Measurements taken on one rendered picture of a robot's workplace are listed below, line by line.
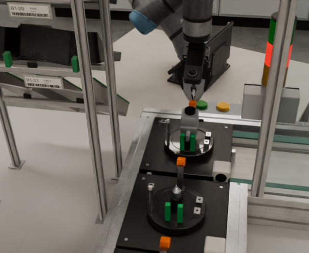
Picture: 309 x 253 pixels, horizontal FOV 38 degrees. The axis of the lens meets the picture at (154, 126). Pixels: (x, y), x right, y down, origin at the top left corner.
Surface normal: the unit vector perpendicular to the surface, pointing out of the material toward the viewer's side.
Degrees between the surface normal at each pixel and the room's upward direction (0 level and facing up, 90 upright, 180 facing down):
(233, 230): 0
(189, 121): 90
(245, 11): 90
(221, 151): 0
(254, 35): 0
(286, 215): 90
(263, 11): 90
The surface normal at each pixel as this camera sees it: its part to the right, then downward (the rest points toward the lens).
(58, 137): -0.02, -0.80
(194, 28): -0.26, 0.58
